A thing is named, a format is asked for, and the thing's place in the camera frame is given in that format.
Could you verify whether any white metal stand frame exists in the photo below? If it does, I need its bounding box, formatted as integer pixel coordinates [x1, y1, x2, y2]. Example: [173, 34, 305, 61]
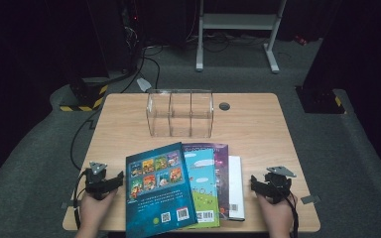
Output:
[195, 0, 288, 74]

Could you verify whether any person's right hand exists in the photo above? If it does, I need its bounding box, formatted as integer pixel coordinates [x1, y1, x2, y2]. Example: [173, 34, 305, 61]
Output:
[256, 192, 299, 238]

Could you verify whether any bundle of black cables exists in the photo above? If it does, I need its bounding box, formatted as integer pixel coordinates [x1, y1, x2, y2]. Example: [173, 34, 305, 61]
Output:
[187, 31, 269, 54]

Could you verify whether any black computer tower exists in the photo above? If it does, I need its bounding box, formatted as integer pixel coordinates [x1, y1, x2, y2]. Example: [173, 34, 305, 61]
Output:
[87, 0, 145, 73]

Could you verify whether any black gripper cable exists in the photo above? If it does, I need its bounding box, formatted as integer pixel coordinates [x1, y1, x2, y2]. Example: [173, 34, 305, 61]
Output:
[286, 194, 300, 238]
[72, 168, 91, 231]

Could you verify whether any small red floor object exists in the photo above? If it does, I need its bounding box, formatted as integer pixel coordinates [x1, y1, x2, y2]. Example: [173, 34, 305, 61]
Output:
[293, 34, 309, 47]

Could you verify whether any clear acrylic book rack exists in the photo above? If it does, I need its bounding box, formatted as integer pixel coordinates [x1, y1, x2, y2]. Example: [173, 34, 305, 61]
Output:
[145, 88, 215, 139]

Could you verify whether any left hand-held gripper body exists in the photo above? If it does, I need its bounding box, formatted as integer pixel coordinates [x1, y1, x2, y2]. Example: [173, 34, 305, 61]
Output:
[84, 161, 116, 201]

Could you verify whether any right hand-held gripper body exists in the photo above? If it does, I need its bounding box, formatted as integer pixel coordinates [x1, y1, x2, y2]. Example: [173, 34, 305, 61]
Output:
[263, 166, 298, 204]

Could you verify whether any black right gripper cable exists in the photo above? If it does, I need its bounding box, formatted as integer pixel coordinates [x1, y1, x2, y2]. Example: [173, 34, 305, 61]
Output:
[286, 194, 300, 238]

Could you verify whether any person's left hand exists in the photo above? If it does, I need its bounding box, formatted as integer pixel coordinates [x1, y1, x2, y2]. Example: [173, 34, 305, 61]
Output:
[76, 189, 119, 238]

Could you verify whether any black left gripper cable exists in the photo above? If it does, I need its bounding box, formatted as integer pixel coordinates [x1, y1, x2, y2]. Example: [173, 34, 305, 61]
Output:
[72, 168, 91, 231]

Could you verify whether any light blue picture book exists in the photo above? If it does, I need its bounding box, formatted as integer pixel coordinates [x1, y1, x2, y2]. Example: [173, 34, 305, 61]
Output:
[182, 147, 221, 230]

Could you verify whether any dark blue picture book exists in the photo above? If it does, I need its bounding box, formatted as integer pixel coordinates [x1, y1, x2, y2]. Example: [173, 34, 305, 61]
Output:
[125, 142, 198, 238]

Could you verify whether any small white floor plate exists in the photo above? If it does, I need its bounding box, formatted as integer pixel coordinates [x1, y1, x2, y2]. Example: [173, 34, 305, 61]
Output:
[136, 77, 153, 93]

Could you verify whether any black base with yellow stripes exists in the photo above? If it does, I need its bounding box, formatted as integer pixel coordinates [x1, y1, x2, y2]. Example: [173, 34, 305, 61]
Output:
[295, 86, 347, 115]
[59, 77, 109, 113]

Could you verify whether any purple magazine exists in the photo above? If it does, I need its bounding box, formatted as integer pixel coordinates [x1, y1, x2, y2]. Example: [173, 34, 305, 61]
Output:
[182, 142, 230, 220]

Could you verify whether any thick white book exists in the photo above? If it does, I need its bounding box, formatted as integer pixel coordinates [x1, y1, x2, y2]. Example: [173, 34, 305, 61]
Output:
[227, 155, 246, 222]

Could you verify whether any black floor cable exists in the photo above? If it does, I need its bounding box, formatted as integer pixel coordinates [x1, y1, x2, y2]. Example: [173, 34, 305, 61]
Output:
[120, 46, 162, 94]
[69, 110, 102, 172]

